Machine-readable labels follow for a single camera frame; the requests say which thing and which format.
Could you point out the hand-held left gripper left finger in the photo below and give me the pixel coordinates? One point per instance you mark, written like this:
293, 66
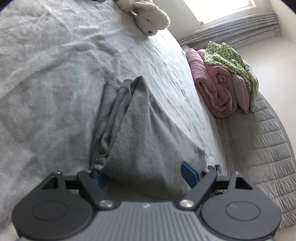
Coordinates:
101, 180

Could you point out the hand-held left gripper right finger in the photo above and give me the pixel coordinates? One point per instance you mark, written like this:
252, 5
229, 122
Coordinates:
189, 175

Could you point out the grey t-shirt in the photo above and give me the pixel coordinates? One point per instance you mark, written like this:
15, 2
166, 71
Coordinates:
143, 139

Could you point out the grey quilted headboard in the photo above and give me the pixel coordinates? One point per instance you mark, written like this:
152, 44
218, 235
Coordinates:
266, 150

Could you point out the pink folded quilt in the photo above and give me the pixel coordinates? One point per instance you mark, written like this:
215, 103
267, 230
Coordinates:
215, 88

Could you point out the pale pink pillow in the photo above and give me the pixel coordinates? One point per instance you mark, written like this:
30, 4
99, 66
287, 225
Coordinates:
241, 92

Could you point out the bed with grey sheet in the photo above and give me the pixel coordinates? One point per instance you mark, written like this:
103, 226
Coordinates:
46, 81

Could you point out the green patterned blanket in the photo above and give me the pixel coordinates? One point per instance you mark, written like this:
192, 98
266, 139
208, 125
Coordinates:
222, 54

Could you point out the grey curtain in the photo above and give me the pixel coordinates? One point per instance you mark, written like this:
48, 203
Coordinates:
231, 30

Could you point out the white plush dog toy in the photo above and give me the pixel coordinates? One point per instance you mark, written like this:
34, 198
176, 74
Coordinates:
152, 16

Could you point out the window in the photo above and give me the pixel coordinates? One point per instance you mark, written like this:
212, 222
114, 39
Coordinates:
219, 9

